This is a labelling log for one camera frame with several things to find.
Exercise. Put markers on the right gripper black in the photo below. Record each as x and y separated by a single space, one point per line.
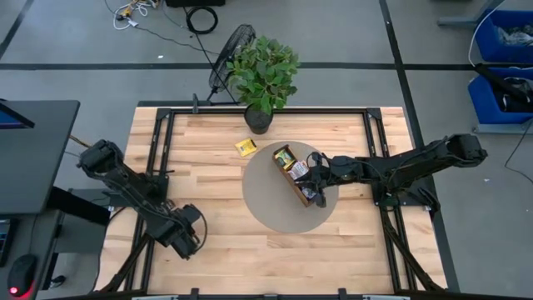
333 173

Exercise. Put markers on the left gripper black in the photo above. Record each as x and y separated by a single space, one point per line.
183 227

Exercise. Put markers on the dark blue tea packet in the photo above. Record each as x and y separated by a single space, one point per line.
309 193

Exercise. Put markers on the white orange tea packet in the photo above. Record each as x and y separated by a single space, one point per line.
296 170

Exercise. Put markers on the wooden tea organizer box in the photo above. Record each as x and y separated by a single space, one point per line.
288 178

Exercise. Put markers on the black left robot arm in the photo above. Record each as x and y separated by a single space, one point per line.
125 183

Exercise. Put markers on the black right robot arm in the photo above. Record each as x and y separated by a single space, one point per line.
416 166

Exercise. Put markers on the black clamp lever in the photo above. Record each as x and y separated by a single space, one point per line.
342 293
194 293

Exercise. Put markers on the round beige mat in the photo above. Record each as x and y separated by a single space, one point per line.
270 208

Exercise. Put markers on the potted green plant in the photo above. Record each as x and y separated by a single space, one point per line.
262 75

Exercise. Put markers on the black desk foot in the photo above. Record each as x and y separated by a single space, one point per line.
79 206

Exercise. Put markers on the black floor fan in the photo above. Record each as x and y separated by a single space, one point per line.
237 41

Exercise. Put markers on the black computer mouse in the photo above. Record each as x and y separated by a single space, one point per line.
21 275

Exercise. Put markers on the black desk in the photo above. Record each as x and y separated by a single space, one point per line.
37 158

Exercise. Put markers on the black keyboard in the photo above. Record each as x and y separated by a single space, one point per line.
5 243

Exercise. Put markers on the blue storage bin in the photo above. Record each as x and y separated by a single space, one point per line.
483 41
483 100

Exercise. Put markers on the black equipment case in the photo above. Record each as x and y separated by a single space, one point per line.
195 2

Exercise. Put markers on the black folded tripod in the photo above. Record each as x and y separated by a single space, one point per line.
497 81

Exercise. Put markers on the grey metal stand foot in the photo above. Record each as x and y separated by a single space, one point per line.
458 21

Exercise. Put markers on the computer monitor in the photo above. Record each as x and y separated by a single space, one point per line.
12 118

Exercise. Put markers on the silver aluminium bracket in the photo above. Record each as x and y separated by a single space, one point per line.
385 297
155 297

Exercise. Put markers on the black metal table frame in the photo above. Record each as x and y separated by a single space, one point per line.
325 111

